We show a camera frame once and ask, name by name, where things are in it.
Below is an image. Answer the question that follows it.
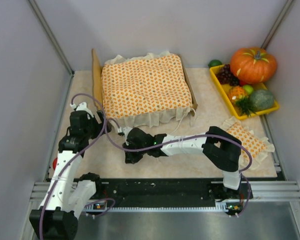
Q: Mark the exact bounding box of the wooden pet bed frame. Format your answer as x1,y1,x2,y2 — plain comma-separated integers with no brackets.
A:
91,48,199,125

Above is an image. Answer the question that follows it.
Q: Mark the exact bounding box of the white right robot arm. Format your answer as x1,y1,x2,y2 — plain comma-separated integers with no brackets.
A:
119,126,247,193

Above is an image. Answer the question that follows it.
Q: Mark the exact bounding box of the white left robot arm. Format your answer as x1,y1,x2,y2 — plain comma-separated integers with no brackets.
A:
29,108,106,240

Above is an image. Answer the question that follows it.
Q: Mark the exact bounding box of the red apple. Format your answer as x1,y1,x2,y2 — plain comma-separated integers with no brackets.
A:
52,158,57,170

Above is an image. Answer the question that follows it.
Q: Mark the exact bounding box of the yellow plastic tray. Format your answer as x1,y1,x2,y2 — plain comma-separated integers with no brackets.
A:
209,65,280,120

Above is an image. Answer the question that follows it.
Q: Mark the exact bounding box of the dark green lime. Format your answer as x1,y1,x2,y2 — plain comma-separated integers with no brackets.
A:
208,59,222,68

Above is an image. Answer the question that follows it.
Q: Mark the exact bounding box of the dark purple grape bunch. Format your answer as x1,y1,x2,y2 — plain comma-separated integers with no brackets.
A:
216,64,240,87

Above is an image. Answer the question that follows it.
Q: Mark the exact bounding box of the orange pineapple toy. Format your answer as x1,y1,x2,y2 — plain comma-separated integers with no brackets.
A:
227,86,256,117

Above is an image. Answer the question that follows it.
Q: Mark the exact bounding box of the red tomato under pumpkin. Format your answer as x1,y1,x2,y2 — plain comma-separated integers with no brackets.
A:
240,80,247,86

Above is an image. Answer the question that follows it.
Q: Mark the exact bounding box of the duck print pillow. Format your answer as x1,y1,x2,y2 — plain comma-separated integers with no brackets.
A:
220,117,275,170

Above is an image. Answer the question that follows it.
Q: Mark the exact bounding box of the green melon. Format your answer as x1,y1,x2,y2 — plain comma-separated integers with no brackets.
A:
249,89,275,112

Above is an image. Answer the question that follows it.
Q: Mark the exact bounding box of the orange pumpkin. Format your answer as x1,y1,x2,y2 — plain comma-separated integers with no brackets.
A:
230,47,278,85

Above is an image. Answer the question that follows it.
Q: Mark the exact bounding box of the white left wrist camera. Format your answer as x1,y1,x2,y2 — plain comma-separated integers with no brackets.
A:
70,102,94,119

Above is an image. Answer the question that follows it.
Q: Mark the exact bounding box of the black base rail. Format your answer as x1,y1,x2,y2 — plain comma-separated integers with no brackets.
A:
91,178,253,208

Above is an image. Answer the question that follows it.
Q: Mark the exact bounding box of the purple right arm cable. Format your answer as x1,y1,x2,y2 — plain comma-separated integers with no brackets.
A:
103,117,253,218

